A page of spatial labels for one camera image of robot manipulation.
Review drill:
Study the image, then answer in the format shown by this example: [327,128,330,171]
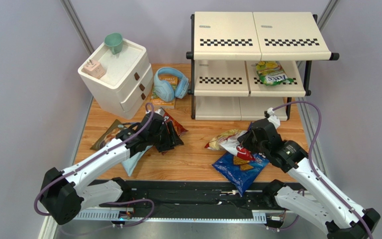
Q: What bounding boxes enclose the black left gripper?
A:
[148,120,185,153]

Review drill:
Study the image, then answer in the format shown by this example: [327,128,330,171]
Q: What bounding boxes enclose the red Doritos chips bag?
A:
[156,108,188,155]

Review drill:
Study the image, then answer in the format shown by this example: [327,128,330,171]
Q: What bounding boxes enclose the white red Chuba chips bag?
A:
[204,129,255,161]

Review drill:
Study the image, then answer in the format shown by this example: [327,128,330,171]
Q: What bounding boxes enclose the blue Doritos chips bag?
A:
[212,152,269,197]

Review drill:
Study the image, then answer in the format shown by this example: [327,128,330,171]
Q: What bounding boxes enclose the green Foxs snack bag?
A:
[256,61,294,86]

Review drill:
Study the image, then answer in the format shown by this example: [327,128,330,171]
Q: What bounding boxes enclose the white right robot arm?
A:
[238,116,381,239]

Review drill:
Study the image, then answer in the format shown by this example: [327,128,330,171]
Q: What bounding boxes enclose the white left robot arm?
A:
[37,112,184,225]

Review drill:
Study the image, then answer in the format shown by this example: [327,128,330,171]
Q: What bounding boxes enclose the cream three-tier shelf rack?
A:
[187,11,339,121]

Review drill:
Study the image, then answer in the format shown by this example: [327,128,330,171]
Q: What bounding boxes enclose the orange green book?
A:
[150,74,179,109]

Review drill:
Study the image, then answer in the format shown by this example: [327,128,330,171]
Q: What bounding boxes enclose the light blue headphones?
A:
[154,67,190,102]

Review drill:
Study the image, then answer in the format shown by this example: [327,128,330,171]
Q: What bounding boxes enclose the light blue snack bag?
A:
[121,146,152,177]

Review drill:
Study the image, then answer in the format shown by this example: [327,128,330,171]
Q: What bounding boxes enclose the brown snack bag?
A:
[90,119,125,151]

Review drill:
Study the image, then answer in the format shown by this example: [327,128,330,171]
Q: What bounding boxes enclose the white three-drawer cabinet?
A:
[78,39,153,120]

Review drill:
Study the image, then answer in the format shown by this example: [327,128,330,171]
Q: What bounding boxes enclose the pink power adapter cube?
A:
[82,59,106,79]

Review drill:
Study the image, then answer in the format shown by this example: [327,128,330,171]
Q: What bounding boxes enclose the green plastic cup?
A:
[104,32,123,55]

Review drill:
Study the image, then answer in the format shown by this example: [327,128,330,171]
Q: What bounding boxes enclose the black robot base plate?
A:
[78,179,311,220]

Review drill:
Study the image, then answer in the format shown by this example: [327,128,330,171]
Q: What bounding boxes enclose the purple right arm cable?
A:
[266,100,374,239]

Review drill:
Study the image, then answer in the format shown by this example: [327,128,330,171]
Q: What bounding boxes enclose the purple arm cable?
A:
[266,100,374,239]
[33,102,156,228]

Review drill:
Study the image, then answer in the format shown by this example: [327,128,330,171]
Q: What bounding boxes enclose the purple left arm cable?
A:
[33,102,156,228]

